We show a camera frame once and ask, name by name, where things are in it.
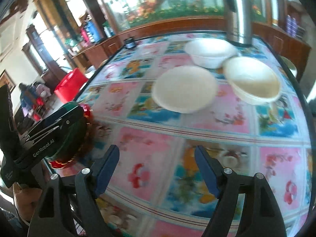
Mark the purple spray cans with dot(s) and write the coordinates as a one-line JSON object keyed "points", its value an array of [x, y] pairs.
{"points": [[291, 26]]}

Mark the pink thermos jug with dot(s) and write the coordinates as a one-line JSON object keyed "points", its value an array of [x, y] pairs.
{"points": [[85, 36]]}

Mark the seated person in blue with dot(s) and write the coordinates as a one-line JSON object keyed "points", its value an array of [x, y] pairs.
{"points": [[29, 99]]}

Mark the stainless steel thermos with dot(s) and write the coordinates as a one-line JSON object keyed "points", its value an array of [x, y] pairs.
{"points": [[238, 22]]}

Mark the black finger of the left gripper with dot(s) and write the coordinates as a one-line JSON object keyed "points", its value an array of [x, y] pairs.
{"points": [[51, 130]]}

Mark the cream plastic bowl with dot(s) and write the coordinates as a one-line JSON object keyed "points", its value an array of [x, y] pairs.
{"points": [[252, 81]]}

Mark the red gift bag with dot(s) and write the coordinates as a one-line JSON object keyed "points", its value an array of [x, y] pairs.
{"points": [[70, 85]]}

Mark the fruit pattern tablecloth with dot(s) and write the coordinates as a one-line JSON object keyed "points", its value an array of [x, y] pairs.
{"points": [[157, 189]]}

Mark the green plastic basin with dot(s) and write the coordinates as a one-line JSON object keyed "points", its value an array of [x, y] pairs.
{"points": [[72, 140]]}

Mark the operator left hand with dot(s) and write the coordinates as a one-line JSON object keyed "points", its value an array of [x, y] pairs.
{"points": [[26, 201]]}

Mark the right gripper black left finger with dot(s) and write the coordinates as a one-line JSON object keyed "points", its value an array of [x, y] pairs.
{"points": [[67, 201]]}

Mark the blue thermos jug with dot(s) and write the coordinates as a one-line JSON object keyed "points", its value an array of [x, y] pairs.
{"points": [[93, 31]]}

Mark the wooden cabinet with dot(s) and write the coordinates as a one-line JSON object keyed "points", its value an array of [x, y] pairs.
{"points": [[292, 48]]}

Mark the red glass plate with sticker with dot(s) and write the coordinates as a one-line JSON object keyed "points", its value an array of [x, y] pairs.
{"points": [[89, 117]]}

